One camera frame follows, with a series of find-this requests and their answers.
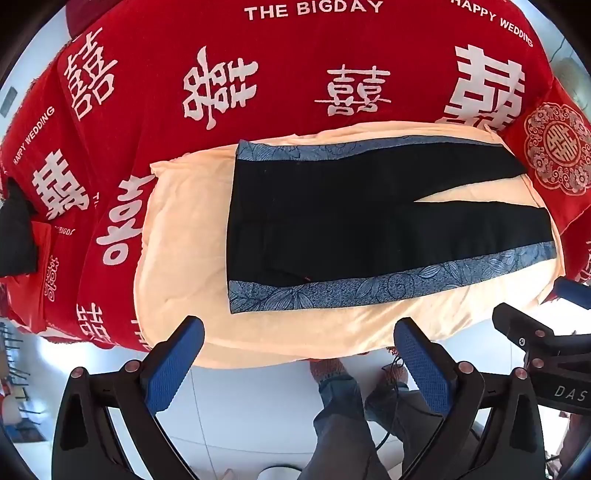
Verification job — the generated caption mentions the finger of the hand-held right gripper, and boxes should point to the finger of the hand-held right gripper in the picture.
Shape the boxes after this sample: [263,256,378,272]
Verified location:
[492,302,561,370]
[553,277,591,311]

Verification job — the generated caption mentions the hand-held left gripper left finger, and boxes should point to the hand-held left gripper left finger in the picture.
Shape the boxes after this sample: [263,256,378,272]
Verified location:
[53,316,206,480]

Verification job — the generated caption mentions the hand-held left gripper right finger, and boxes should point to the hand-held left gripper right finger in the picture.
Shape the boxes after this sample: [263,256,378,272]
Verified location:
[392,318,548,480]

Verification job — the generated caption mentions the black pants with blue trim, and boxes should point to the black pants with blue trim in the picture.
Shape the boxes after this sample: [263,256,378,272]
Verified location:
[225,136,558,315]

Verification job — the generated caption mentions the peach blanket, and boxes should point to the peach blanket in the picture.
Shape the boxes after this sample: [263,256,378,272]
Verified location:
[134,120,566,370]

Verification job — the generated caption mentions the person's left leg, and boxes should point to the person's left leg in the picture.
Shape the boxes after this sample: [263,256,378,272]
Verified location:
[300,359,391,480]

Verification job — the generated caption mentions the red cushion with gold emblem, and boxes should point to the red cushion with gold emblem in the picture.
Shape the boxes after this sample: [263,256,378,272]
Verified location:
[501,76,591,282]

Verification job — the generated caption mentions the black cloth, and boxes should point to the black cloth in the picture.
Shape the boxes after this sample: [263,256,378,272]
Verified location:
[0,178,40,278]

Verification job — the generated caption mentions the red printed blanket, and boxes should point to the red printed blanket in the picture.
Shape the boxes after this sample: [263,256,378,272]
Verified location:
[0,0,591,354]

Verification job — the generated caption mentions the black cable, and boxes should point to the black cable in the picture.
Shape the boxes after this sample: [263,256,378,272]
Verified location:
[374,348,411,453]

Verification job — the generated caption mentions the dark wire rack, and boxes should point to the dark wire rack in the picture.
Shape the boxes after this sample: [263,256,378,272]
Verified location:
[0,318,42,430]

